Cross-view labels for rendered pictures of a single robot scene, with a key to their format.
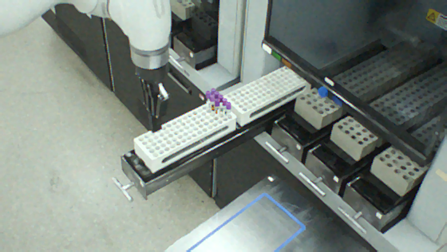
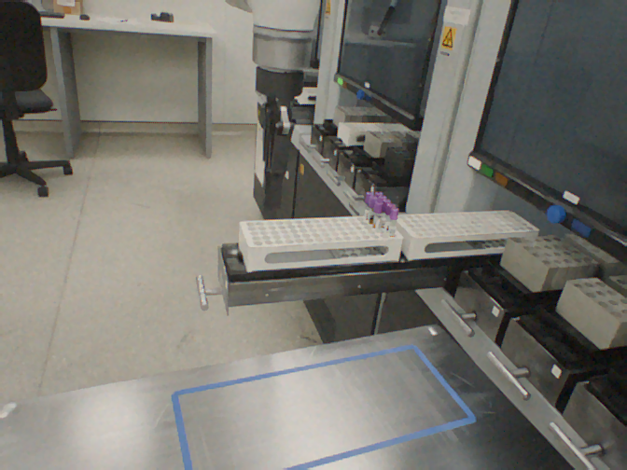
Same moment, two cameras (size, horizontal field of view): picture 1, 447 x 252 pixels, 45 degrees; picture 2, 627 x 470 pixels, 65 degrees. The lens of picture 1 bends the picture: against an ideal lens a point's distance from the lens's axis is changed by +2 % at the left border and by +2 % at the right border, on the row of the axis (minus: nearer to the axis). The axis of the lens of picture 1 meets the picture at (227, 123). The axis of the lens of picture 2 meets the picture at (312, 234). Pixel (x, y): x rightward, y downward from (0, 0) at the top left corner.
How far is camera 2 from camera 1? 73 cm
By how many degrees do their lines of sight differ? 24
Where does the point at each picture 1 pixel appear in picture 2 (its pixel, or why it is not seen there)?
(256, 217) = (383, 374)
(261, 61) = (463, 194)
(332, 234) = (532, 449)
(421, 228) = not seen: outside the picture
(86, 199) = not seen: hidden behind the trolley
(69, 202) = (189, 365)
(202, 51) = (387, 187)
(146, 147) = (252, 234)
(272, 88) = (471, 225)
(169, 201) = not seen: hidden behind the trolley
